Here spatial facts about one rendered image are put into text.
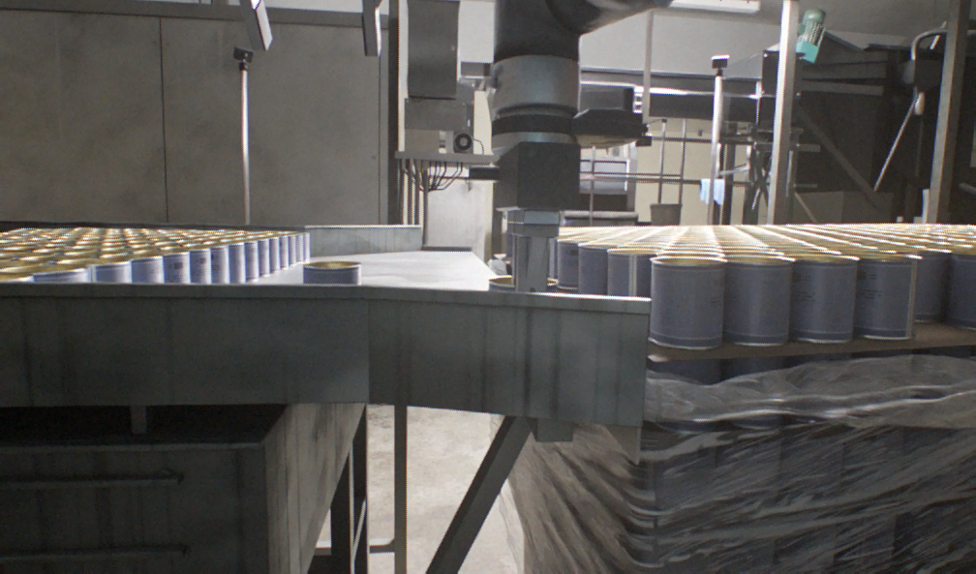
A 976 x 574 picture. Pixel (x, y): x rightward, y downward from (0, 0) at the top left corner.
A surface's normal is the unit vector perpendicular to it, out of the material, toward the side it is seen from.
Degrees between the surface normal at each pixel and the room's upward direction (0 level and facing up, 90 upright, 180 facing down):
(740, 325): 91
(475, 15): 90
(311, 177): 90
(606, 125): 90
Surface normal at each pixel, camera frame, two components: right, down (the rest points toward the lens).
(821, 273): -0.42, 0.11
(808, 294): -0.71, 0.09
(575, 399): -0.18, 0.11
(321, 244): 0.78, 0.08
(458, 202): 0.11, 0.11
